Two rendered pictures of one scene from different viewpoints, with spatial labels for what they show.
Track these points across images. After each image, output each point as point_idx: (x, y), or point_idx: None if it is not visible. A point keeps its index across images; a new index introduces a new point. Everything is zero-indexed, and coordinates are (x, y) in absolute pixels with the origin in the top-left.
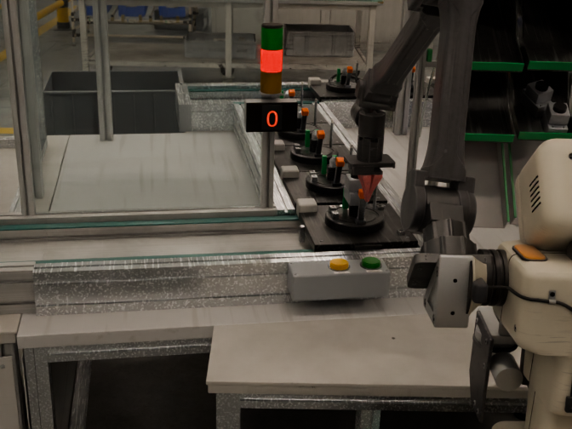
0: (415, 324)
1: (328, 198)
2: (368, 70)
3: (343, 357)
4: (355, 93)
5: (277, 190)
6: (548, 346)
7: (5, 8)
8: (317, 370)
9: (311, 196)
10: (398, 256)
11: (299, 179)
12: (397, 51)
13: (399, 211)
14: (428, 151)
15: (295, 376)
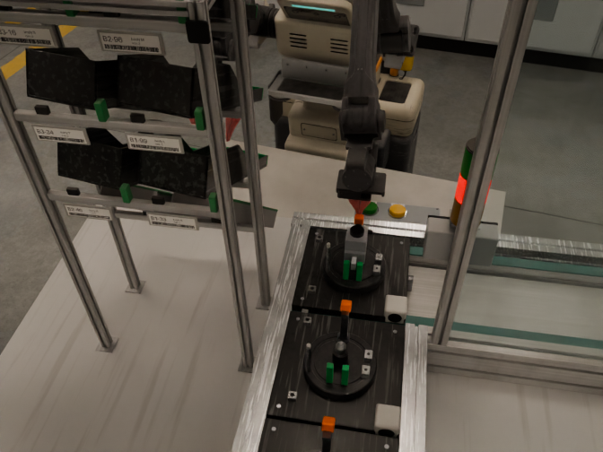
0: (339, 212)
1: (359, 329)
2: (376, 99)
3: (407, 193)
4: (384, 128)
5: (413, 394)
6: None
7: None
8: (430, 186)
9: (379, 341)
10: (338, 216)
11: (377, 401)
12: (377, 30)
13: (287, 293)
14: (396, 13)
15: (445, 184)
